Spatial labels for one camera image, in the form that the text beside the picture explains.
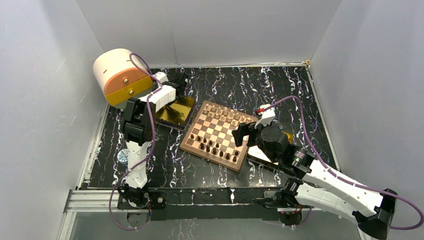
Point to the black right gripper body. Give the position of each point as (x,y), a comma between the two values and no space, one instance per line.
(274,157)

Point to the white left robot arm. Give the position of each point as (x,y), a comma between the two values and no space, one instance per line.
(139,124)

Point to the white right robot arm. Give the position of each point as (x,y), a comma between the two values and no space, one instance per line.
(311,184)

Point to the wooden chess board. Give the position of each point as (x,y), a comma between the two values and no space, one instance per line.
(216,122)

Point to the gold tin lid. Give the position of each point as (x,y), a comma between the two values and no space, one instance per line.
(254,154)

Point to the gold tin box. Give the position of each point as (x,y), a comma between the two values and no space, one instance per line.
(177,114)

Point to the round cream drawer cabinet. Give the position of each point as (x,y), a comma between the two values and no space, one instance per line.
(119,78)

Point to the small white blue bottle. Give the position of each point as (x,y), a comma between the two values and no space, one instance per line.
(123,156)

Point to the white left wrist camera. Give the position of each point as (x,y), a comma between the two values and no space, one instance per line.
(161,77)

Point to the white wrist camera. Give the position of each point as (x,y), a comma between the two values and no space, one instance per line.
(266,115)
(161,77)

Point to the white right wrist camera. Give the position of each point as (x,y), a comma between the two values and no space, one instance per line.
(266,115)

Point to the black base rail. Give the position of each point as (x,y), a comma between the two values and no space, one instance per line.
(215,202)

